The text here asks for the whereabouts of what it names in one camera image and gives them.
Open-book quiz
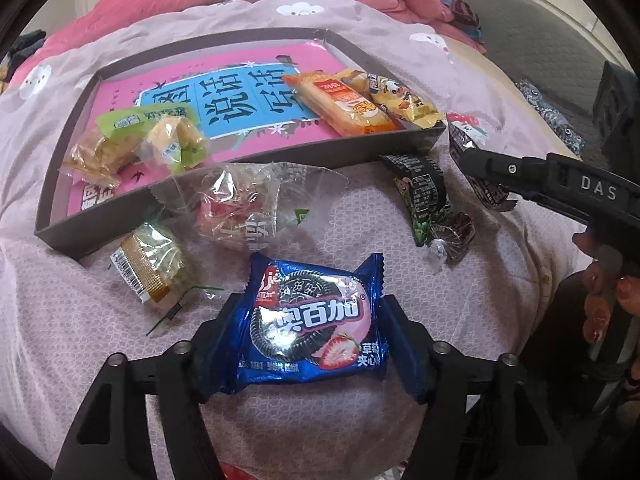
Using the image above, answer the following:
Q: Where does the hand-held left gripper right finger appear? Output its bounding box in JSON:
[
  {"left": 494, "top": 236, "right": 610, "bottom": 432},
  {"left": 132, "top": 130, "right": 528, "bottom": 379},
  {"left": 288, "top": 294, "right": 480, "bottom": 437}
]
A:
[{"left": 382, "top": 294, "right": 566, "bottom": 480}]

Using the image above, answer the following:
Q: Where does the blue cookie packet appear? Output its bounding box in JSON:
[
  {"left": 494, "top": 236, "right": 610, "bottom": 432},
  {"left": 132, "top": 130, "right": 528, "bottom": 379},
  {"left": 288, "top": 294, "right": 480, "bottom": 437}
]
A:
[{"left": 227, "top": 252, "right": 388, "bottom": 396}]

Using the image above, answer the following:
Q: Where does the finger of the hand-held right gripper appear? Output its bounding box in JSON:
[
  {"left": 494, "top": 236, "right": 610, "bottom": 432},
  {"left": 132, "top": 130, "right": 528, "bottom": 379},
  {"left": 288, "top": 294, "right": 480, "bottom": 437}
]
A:
[{"left": 459, "top": 147, "right": 548, "bottom": 198}]

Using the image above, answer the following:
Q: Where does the green label pastry packet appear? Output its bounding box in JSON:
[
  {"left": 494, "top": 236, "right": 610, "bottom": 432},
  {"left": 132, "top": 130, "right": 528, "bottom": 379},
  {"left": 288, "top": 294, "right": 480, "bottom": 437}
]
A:
[
  {"left": 60, "top": 110, "right": 151, "bottom": 196},
  {"left": 137, "top": 107, "right": 210, "bottom": 176}
]

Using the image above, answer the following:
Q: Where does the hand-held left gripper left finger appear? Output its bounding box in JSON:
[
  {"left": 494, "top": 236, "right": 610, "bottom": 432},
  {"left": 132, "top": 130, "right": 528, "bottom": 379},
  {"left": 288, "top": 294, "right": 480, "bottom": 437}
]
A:
[{"left": 52, "top": 294, "right": 251, "bottom": 480}]

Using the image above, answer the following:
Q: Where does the clear green pastry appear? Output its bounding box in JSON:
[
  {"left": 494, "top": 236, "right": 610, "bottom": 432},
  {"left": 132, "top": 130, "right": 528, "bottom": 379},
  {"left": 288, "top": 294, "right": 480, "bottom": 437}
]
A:
[{"left": 110, "top": 221, "right": 188, "bottom": 307}]

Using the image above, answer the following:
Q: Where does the brown chocolate bar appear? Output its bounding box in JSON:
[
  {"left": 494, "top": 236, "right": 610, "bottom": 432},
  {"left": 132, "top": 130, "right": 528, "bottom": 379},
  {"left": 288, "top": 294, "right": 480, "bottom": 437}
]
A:
[{"left": 446, "top": 121, "right": 518, "bottom": 211}]

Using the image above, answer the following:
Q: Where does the grey padded headboard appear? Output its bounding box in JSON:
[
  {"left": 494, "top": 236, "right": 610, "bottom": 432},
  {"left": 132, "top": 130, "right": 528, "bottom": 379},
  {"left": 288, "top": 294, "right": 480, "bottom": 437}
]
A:
[{"left": 407, "top": 0, "right": 626, "bottom": 126}]

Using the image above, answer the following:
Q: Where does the pink book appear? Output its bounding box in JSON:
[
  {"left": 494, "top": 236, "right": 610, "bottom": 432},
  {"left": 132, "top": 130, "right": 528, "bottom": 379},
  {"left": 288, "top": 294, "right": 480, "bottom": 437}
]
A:
[{"left": 65, "top": 40, "right": 361, "bottom": 213}]

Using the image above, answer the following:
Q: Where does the dark brown cake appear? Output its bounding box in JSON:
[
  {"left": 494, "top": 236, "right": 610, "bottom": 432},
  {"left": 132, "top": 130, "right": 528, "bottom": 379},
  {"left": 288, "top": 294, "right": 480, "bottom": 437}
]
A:
[{"left": 427, "top": 211, "right": 476, "bottom": 264}]

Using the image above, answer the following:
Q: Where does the tan bed sheet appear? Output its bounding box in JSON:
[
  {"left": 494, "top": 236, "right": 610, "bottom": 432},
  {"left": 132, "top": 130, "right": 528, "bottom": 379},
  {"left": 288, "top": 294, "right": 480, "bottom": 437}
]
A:
[{"left": 440, "top": 35, "right": 601, "bottom": 241}]

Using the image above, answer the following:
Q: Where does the person's right hand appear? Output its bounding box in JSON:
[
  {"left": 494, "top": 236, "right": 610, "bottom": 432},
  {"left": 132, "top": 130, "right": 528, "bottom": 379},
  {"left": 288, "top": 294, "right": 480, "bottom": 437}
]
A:
[{"left": 574, "top": 232, "right": 640, "bottom": 343}]

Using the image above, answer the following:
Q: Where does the lilac printed bed sheet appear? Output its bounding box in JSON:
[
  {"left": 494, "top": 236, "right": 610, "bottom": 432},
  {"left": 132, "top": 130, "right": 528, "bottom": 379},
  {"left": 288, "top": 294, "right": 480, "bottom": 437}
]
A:
[{"left": 0, "top": 0, "right": 601, "bottom": 480}]

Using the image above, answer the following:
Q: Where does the clear candy bag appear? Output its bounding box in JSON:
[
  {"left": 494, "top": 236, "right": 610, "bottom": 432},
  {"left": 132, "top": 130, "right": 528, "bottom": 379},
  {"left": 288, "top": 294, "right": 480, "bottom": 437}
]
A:
[{"left": 150, "top": 160, "right": 348, "bottom": 261}]

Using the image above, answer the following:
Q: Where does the black patterned cloth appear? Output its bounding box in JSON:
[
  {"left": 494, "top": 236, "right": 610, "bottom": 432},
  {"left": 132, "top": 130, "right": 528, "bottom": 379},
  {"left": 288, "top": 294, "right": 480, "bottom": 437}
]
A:
[{"left": 515, "top": 77, "right": 586, "bottom": 158}]

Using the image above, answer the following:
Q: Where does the dark clothes pile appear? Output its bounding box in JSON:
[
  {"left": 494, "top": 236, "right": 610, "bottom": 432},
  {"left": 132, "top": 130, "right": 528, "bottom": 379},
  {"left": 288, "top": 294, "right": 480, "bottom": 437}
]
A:
[{"left": 5, "top": 30, "right": 46, "bottom": 68}]

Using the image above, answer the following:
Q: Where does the grey shallow cardboard box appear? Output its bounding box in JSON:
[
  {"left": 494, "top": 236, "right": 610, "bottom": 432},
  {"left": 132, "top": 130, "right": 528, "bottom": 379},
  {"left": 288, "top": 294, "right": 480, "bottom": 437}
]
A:
[{"left": 34, "top": 26, "right": 447, "bottom": 262}]

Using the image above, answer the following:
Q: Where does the yellow cartoon snack packet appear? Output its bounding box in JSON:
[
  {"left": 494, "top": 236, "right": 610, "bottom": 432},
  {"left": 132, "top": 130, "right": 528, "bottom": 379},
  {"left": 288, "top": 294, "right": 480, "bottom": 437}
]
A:
[{"left": 336, "top": 68, "right": 447, "bottom": 128}]

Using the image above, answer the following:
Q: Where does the striped multicolour cloth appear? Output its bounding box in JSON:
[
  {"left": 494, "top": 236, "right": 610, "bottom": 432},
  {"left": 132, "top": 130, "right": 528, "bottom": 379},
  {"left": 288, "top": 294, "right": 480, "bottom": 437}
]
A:
[{"left": 435, "top": 0, "right": 486, "bottom": 46}]

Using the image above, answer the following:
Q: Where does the orange cracker packet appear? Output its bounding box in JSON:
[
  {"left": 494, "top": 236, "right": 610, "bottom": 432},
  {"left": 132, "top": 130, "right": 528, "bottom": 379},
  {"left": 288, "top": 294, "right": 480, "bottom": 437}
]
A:
[{"left": 281, "top": 70, "right": 401, "bottom": 137}]

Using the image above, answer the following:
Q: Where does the black green-pea packet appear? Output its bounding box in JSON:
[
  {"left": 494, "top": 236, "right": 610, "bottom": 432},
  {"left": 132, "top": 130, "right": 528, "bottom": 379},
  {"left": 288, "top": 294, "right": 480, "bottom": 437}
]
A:
[{"left": 379, "top": 154, "right": 451, "bottom": 248}]

